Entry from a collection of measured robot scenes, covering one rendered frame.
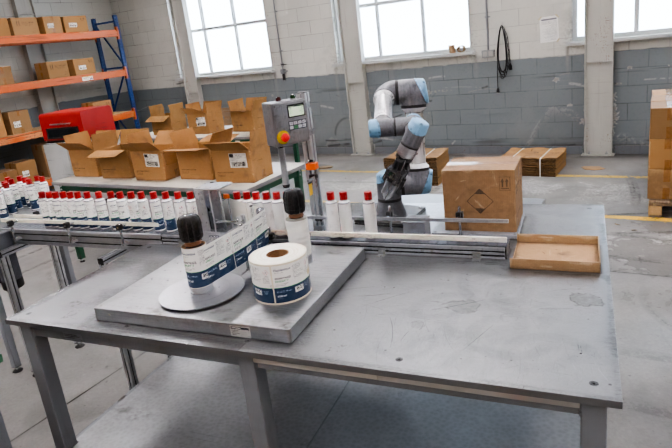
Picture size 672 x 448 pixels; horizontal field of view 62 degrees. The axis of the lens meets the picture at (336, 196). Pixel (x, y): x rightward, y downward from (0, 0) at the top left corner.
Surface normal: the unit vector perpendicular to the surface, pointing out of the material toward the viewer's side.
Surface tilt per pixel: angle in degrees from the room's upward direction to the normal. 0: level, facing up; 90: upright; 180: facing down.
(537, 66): 90
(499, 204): 90
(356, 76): 90
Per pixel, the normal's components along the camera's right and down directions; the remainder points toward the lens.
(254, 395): -0.39, 0.29
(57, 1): 0.86, 0.04
